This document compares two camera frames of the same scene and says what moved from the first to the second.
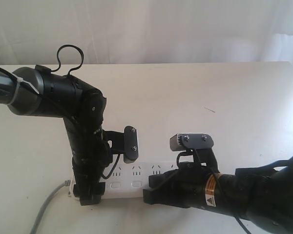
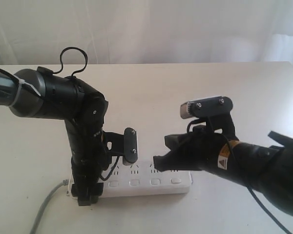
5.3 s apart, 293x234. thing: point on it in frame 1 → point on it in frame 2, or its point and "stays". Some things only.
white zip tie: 19,80 stays
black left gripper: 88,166 stays
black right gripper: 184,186 → 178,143
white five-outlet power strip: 129,180 stays
